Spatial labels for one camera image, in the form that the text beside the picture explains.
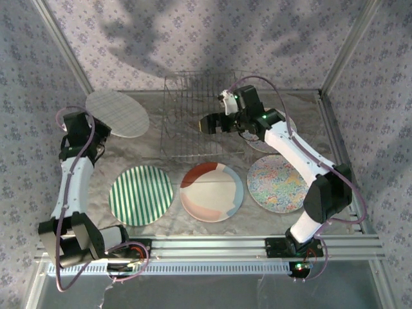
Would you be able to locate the white torn tape strip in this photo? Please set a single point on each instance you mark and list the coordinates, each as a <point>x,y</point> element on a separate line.
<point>104,296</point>

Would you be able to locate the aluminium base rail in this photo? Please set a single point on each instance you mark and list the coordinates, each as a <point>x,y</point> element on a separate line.
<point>209,246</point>

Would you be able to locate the grey plaid plate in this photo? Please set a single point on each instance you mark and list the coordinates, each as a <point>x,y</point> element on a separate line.
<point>119,112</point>

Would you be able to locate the aluminium frame post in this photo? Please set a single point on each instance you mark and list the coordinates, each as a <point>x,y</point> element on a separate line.
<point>66,48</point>
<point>350,48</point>

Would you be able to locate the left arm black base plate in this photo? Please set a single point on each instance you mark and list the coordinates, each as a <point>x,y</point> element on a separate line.
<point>146,248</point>

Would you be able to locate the vivid colourful squiggle plate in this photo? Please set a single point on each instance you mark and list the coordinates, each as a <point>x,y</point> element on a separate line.
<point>273,186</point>

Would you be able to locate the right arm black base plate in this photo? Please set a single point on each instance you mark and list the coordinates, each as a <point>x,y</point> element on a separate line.
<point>273,248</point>

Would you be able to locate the pastel colourful squiggle plate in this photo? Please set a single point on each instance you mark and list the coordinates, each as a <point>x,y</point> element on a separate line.
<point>259,146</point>

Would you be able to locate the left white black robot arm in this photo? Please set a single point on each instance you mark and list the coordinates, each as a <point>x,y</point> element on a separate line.
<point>75,183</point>

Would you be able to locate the aluminium back rail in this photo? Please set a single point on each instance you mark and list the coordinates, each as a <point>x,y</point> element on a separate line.
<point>151,92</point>

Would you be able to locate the red blue colour block plate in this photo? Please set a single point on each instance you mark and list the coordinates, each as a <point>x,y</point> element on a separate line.
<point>210,193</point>

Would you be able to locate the green white striped plate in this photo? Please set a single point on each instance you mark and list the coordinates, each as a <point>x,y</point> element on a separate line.
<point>141,196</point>

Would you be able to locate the aluminium side rail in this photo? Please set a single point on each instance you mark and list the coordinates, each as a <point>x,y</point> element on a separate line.
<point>325,106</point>
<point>33,289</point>

